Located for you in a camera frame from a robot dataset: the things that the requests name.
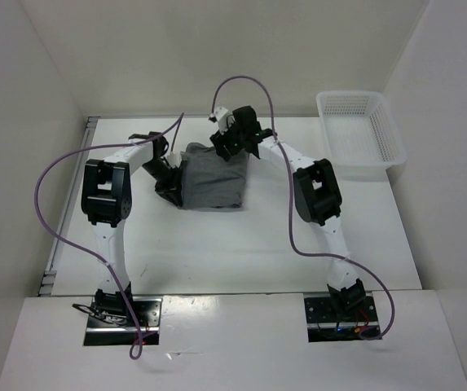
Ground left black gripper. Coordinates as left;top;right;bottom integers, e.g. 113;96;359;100
141;160;182;207

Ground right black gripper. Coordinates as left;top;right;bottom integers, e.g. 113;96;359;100
209;116;245;161

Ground grey shorts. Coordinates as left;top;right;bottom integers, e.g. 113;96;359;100
181;143;249;210

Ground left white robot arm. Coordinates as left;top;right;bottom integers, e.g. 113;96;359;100
81;132;183;326

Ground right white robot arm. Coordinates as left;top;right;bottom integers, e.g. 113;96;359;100
209;106;365;321

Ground white plastic basket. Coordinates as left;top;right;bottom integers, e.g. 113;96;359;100
316;90;407;169

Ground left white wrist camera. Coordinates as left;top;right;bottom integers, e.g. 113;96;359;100
165;152;182;169

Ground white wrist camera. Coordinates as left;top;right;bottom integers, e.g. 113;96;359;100
165;152;182;169
209;107;235;134

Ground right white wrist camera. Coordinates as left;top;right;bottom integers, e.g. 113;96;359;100
209;107;235;134

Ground aluminium table edge rail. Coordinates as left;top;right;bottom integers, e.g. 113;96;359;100
37;116;99;297

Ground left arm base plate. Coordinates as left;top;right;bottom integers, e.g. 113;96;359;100
73;297;162;347

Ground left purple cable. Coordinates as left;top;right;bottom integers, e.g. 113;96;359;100
34;112;185;362

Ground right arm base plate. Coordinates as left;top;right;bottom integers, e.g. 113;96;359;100
303;292;381;343

